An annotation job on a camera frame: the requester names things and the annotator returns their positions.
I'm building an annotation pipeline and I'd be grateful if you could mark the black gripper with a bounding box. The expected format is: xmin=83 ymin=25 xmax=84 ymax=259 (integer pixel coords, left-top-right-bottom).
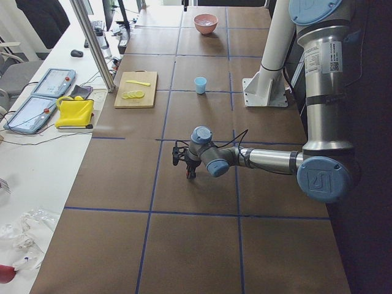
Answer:
xmin=172 ymin=146 xmax=200 ymax=179

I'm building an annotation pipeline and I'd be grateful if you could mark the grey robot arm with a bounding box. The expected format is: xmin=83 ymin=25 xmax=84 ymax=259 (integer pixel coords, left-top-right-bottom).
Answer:
xmin=172 ymin=1 xmax=360 ymax=203

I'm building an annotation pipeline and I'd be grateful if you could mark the light blue plastic cup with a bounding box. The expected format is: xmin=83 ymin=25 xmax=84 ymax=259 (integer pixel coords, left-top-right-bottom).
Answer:
xmin=194 ymin=77 xmax=207 ymax=94

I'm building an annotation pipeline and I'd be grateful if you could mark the pile of ice cubes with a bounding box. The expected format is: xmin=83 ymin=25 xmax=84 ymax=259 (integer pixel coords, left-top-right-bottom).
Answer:
xmin=195 ymin=18 xmax=215 ymax=26

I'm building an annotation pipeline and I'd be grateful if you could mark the bamboo cutting board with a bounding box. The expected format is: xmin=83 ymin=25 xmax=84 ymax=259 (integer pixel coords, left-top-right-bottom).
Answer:
xmin=114 ymin=71 xmax=157 ymax=108

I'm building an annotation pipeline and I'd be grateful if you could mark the lemon slice bottom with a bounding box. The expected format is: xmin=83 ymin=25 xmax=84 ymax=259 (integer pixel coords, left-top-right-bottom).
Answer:
xmin=135 ymin=90 xmax=145 ymax=98

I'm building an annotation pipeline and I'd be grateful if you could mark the yellow plastic knife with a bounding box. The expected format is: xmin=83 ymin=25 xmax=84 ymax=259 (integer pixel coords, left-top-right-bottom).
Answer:
xmin=126 ymin=80 xmax=151 ymax=86

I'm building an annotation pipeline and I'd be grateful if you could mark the white power strip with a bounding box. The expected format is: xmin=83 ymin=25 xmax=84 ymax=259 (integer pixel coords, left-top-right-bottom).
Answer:
xmin=90 ymin=89 xmax=108 ymax=102

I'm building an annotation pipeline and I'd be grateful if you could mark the yellow cloth bag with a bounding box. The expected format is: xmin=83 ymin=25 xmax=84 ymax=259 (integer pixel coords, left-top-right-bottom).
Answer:
xmin=55 ymin=96 xmax=94 ymax=129

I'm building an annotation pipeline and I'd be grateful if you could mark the grey pouch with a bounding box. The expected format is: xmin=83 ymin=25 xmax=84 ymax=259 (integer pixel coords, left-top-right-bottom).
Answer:
xmin=70 ymin=85 xmax=93 ymax=99

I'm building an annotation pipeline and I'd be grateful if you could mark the clear water bottle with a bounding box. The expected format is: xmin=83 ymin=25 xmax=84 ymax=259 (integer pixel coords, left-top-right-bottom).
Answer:
xmin=94 ymin=27 xmax=112 ymax=59

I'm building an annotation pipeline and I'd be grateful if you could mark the pink bowl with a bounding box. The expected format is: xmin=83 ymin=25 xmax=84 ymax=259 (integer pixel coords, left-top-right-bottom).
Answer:
xmin=194 ymin=13 xmax=218 ymax=35

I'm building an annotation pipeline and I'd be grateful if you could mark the upper blue teach pendant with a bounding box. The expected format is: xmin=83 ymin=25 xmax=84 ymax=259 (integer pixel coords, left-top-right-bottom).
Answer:
xmin=31 ymin=68 xmax=76 ymax=98

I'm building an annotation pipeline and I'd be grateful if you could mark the blue teach pendant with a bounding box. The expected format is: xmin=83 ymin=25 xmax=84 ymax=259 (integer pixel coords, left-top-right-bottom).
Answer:
xmin=31 ymin=68 xmax=76 ymax=98
xmin=4 ymin=95 xmax=57 ymax=134

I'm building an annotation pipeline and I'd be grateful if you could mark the black computer mouse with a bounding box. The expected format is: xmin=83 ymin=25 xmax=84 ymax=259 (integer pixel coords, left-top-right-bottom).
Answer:
xmin=70 ymin=50 xmax=83 ymax=58

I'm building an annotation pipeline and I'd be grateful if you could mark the lower blue teach pendant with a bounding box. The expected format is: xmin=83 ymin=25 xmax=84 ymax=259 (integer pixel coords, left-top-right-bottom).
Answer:
xmin=4 ymin=95 xmax=57 ymax=134

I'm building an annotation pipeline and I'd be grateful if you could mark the crumpled clear plastic wrap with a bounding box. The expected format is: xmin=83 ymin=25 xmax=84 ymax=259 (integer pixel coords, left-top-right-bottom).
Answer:
xmin=1 ymin=208 xmax=60 ymax=271

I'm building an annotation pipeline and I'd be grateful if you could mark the black monitor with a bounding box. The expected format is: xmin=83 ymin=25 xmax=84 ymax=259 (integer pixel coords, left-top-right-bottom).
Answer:
xmin=102 ymin=0 xmax=130 ymax=31

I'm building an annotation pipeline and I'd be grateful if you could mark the grey office chair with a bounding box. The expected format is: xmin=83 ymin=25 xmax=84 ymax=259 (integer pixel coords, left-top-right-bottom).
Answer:
xmin=1 ymin=42 xmax=43 ymax=116

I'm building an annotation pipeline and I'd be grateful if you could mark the red object at edge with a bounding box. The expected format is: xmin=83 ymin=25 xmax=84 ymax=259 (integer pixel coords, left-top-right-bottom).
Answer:
xmin=0 ymin=265 xmax=16 ymax=284

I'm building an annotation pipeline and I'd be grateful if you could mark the person in black shirt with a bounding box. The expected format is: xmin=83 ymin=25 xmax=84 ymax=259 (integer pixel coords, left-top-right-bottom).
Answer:
xmin=15 ymin=0 xmax=70 ymax=49

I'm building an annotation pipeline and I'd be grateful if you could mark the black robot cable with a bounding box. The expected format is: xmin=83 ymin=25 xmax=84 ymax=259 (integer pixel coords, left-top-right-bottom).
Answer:
xmin=175 ymin=129 xmax=295 ymax=176

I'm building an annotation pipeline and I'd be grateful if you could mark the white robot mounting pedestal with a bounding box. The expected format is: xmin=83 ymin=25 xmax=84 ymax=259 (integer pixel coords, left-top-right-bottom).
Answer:
xmin=243 ymin=0 xmax=295 ymax=107

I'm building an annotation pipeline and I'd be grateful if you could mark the aluminium frame post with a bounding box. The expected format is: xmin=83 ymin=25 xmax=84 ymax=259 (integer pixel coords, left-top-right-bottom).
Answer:
xmin=70 ymin=0 xmax=116 ymax=92

